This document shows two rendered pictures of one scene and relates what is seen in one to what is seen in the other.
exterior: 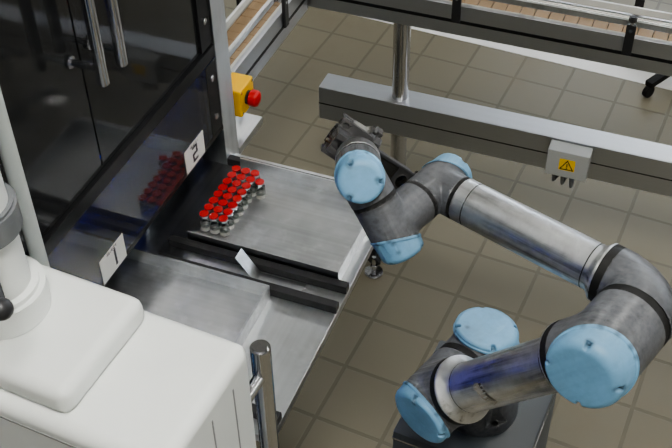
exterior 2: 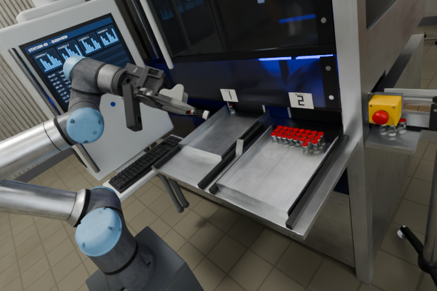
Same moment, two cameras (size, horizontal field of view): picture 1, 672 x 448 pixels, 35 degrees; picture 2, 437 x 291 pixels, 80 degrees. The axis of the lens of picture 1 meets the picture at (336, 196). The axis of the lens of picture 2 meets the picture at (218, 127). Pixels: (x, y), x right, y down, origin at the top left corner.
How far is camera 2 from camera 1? 2.16 m
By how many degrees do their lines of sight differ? 90
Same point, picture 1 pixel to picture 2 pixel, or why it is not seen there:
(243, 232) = (274, 149)
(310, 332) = (193, 178)
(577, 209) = not seen: outside the picture
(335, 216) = (279, 190)
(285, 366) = (180, 169)
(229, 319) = (216, 150)
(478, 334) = (92, 217)
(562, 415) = not seen: outside the picture
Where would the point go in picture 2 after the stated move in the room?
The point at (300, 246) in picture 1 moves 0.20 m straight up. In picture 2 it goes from (255, 173) to (240, 124)
